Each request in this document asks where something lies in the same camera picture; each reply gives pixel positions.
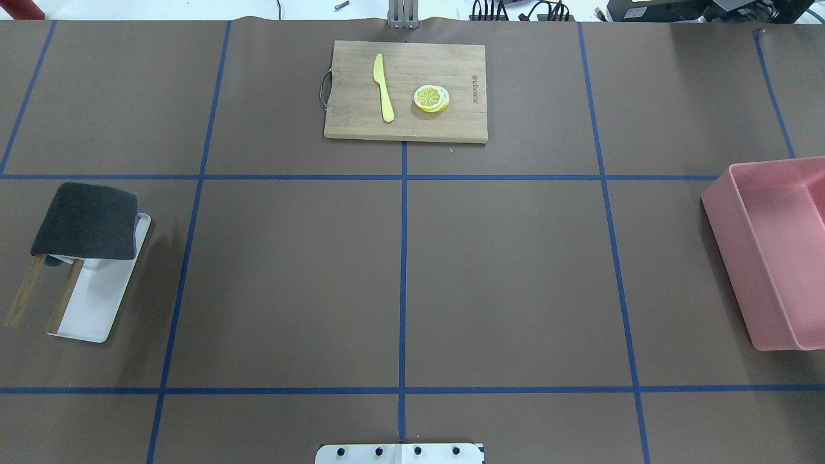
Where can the grey pink cloth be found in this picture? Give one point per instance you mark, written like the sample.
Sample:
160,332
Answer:
86,220

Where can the yellow lemon slices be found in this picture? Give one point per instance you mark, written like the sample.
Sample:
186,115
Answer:
431,98

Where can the wooden cutting board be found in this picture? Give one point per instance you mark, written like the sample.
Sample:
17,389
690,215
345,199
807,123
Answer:
353,106

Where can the yellow plastic knife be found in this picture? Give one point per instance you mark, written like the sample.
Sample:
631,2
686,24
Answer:
387,110

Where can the white rectangular tray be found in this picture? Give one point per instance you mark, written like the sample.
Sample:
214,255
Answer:
95,300

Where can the pink plastic bin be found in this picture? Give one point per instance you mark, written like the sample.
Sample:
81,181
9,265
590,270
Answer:
767,219

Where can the wooden cloth rack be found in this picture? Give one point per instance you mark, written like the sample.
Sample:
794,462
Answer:
61,293

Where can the red cylinder tube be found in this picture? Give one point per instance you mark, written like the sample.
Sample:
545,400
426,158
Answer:
22,9

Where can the aluminium frame post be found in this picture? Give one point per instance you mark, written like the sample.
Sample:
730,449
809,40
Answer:
403,14

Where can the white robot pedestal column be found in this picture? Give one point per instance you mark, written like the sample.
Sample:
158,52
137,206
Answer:
401,453

